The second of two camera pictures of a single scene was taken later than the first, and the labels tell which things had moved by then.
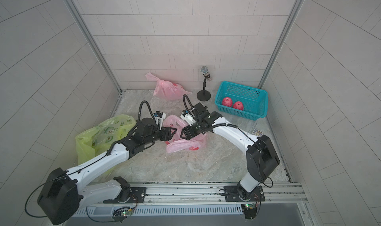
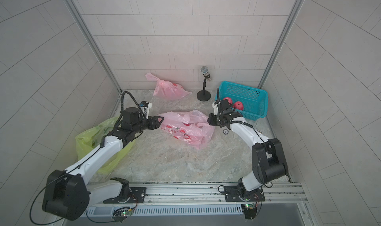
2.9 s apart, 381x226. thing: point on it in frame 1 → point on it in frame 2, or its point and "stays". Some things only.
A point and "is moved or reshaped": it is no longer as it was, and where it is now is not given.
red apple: [227, 101] stays
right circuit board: [249, 210] stays
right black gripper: [188, 131] → [212, 122]
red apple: [238, 105] stays
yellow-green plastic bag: [95, 142] stays
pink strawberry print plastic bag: [177, 143] is moved or reshaped
